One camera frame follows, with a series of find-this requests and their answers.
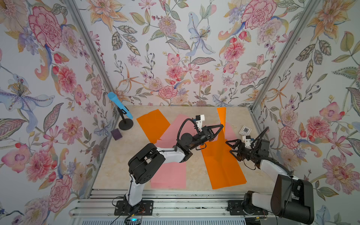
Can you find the aluminium corner frame post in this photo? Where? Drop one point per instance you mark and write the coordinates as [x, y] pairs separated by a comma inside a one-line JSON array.
[[308, 11]]

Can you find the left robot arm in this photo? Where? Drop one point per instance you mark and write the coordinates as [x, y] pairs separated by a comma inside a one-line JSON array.
[[146, 163]]

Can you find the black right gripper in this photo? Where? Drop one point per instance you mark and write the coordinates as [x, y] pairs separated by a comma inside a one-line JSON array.
[[242, 145]]

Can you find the left aluminium frame post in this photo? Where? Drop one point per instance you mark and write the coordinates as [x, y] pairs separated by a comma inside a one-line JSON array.
[[76, 15]]

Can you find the purple cube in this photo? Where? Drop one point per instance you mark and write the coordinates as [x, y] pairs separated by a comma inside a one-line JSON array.
[[116, 134]]

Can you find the large pink paper sheet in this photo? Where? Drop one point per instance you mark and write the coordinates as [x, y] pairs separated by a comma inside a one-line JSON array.
[[170, 175]]

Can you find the blue microphone on stand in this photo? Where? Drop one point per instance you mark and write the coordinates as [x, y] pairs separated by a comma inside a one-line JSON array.
[[126, 121]]

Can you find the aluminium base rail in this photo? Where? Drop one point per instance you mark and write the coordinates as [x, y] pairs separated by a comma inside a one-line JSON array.
[[166, 204]]

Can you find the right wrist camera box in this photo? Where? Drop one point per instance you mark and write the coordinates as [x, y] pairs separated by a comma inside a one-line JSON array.
[[248, 141]]

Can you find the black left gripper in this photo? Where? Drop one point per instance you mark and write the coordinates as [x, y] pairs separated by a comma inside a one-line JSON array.
[[206, 134]]

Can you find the white playing card box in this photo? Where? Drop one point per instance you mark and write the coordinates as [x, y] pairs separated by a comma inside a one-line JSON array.
[[245, 131]]

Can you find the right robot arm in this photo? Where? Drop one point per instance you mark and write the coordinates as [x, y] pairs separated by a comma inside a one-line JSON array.
[[292, 198]]

